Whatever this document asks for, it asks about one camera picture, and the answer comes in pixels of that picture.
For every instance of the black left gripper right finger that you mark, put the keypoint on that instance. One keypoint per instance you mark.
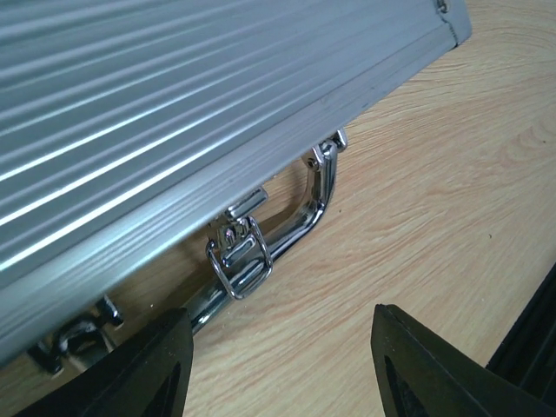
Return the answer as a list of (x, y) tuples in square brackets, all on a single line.
[(421, 374)]

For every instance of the aluminium poker case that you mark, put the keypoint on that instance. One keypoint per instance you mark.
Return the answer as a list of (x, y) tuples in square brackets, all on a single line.
[(126, 126)]

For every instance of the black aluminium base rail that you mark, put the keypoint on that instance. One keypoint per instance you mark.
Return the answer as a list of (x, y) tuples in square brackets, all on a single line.
[(526, 356)]

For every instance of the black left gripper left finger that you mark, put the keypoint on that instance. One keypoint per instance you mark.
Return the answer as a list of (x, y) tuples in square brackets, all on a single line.
[(148, 375)]

